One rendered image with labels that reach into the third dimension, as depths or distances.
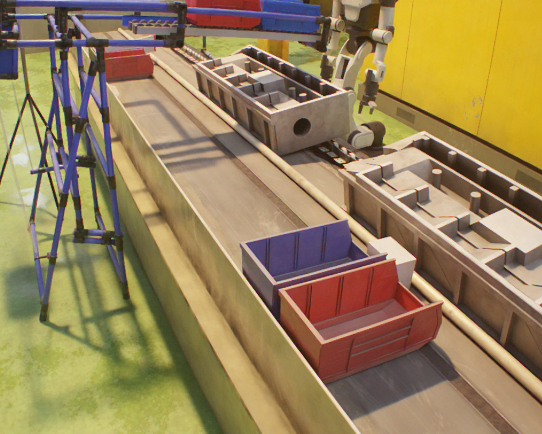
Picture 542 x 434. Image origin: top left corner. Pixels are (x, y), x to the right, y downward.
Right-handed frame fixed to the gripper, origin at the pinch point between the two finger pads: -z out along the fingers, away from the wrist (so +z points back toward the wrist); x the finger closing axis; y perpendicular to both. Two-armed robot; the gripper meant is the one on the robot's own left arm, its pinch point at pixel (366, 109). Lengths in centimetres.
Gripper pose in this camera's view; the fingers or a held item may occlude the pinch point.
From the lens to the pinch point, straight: 347.6
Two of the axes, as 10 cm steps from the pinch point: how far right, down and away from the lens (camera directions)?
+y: 5.7, 4.2, -7.1
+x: -8.0, 0.7, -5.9
